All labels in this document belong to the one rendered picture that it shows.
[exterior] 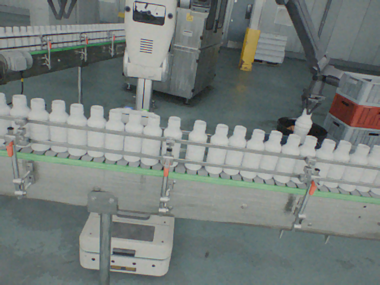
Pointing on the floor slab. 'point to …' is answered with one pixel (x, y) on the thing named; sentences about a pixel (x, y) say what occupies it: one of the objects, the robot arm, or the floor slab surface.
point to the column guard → (249, 49)
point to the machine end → (192, 52)
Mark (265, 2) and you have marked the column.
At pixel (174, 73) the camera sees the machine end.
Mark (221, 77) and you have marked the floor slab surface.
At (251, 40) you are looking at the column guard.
